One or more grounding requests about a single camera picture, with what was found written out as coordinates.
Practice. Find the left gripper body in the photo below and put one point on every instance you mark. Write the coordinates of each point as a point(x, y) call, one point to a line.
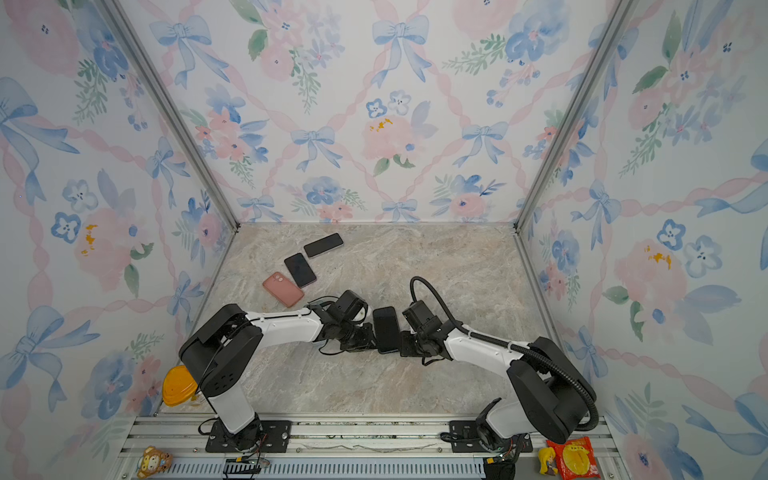
point(356, 338)

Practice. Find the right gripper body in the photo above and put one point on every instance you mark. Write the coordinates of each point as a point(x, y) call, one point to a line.
point(412, 346)

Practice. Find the black phone case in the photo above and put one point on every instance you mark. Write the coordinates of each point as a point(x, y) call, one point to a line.
point(387, 352)

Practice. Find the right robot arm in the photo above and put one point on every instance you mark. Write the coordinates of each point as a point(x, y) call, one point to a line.
point(551, 397)

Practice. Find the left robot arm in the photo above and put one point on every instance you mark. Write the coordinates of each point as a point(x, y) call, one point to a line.
point(218, 353)

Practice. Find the pink phone case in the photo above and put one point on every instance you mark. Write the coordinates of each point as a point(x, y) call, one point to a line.
point(283, 289)

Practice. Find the yellow toy figure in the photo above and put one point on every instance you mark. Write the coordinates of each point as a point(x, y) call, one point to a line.
point(547, 462)

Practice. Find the red snack packet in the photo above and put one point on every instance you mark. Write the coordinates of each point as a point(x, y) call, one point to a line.
point(575, 459)

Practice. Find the monkey plush toy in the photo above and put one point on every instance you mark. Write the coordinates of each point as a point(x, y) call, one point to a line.
point(152, 462)

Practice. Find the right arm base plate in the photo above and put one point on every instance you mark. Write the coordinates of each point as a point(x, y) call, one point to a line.
point(465, 436)

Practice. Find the aluminium rail frame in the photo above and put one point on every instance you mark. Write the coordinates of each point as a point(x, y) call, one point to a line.
point(322, 446)

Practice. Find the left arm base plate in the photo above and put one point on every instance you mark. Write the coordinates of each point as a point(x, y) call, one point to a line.
point(271, 436)

